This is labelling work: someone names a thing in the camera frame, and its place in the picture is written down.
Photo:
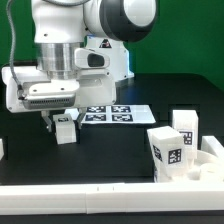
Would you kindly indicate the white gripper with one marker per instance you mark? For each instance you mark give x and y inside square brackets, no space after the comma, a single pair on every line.
[64,77]

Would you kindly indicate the white round stool seat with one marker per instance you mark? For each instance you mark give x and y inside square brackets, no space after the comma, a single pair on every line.
[206,168]

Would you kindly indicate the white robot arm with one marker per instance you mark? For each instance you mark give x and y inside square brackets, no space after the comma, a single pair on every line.
[65,23]

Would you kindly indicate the white marker sheet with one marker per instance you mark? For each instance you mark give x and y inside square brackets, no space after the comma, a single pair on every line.
[119,114]

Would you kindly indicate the white front rail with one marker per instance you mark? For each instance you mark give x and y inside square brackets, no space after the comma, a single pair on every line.
[110,198]

